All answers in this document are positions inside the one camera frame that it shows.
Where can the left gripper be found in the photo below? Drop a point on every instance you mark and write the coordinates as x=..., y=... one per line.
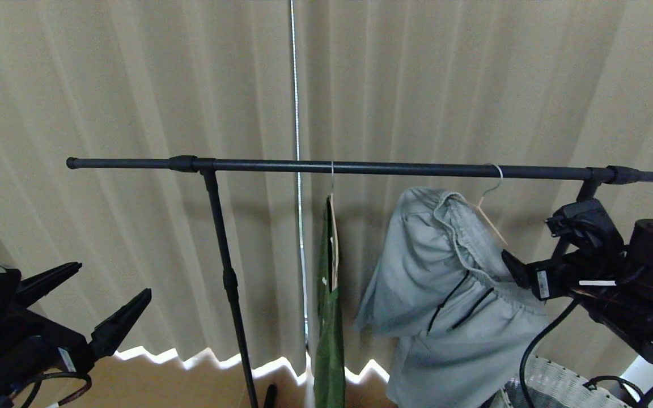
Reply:
x=20, y=345

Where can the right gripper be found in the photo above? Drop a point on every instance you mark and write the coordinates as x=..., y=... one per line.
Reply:
x=559, y=277

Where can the pink clothes hanger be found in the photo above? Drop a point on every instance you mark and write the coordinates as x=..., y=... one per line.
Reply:
x=488, y=218
x=333, y=243

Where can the pale grey shorts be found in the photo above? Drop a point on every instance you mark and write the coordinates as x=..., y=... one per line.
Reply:
x=451, y=317

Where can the green printed T-shirt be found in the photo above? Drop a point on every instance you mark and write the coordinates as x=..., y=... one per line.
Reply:
x=329, y=340

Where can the white laundry basket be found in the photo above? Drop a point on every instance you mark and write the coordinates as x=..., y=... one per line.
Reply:
x=553, y=385

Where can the black clothes rack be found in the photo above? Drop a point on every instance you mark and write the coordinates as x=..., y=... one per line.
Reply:
x=389, y=168

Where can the beige curtain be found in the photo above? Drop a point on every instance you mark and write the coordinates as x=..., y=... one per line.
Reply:
x=105, y=85

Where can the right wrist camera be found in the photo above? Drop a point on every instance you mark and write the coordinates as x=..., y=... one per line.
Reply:
x=584, y=224

